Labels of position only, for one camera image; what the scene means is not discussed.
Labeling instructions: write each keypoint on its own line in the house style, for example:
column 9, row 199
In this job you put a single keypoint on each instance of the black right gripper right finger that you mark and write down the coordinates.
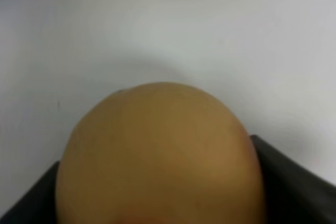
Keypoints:
column 293, row 194

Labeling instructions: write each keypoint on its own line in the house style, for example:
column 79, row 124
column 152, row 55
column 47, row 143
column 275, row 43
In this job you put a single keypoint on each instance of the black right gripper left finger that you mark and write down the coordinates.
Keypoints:
column 38, row 204

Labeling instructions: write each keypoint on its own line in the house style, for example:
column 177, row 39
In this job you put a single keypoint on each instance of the tan toy potato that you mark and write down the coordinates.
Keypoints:
column 160, row 153

